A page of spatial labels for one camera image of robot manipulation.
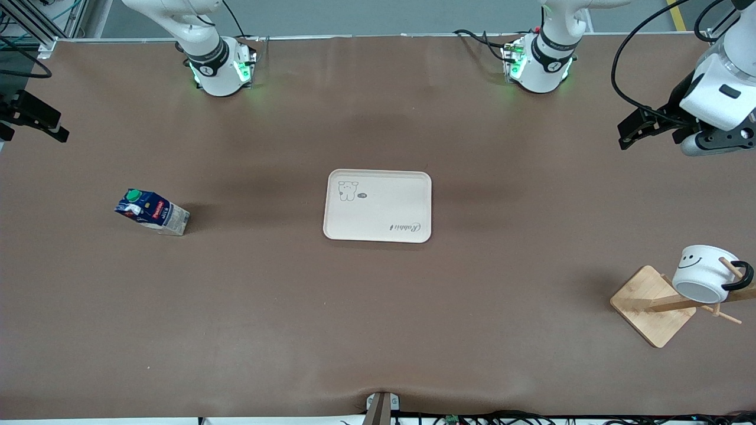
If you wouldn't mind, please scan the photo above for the blue milk carton green cap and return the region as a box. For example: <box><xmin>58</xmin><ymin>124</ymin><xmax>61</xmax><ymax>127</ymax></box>
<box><xmin>115</xmin><ymin>188</ymin><xmax>191</xmax><ymax>237</ymax></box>

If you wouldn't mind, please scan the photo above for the white smiley cup black handle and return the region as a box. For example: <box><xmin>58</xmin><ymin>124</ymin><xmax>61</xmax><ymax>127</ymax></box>
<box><xmin>672</xmin><ymin>245</ymin><xmax>754</xmax><ymax>305</ymax></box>

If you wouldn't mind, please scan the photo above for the wooden cup rack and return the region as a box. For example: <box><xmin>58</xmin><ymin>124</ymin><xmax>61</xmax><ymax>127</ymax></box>
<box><xmin>610</xmin><ymin>258</ymin><xmax>756</xmax><ymax>349</ymax></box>

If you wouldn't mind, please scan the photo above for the cream tray with bear print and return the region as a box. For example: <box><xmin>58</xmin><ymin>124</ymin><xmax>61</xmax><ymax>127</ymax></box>
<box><xmin>322</xmin><ymin>169</ymin><xmax>432</xmax><ymax>243</ymax></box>

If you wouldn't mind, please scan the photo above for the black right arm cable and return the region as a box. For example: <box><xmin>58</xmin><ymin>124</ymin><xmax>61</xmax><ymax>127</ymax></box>
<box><xmin>0</xmin><ymin>35</ymin><xmax>53</xmax><ymax>80</ymax></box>

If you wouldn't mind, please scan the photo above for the long black left arm cable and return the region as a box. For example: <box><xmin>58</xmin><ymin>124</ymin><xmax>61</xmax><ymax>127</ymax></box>
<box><xmin>611</xmin><ymin>0</ymin><xmax>698</xmax><ymax>126</ymax></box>

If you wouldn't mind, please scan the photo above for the short black left arm cable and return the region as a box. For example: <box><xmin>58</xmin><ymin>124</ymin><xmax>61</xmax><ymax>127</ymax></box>
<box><xmin>694</xmin><ymin>0</ymin><xmax>739</xmax><ymax>43</ymax></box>

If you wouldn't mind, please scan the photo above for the aluminium frame profile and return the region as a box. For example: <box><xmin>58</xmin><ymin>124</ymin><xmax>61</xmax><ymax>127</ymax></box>
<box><xmin>0</xmin><ymin>0</ymin><xmax>89</xmax><ymax>55</ymax></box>

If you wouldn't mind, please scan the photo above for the black cable at arm base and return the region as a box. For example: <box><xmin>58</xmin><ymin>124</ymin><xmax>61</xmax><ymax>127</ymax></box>
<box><xmin>454</xmin><ymin>28</ymin><xmax>514</xmax><ymax>63</ymax></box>

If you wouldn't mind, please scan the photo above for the thin black cable behind arm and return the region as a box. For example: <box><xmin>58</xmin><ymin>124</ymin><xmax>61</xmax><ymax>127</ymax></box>
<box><xmin>221</xmin><ymin>0</ymin><xmax>249</xmax><ymax>39</ymax></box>

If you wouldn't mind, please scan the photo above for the metal camera mount clamp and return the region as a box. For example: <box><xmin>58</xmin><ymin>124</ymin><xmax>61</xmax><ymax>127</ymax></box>
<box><xmin>366</xmin><ymin>391</ymin><xmax>401</xmax><ymax>425</ymax></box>

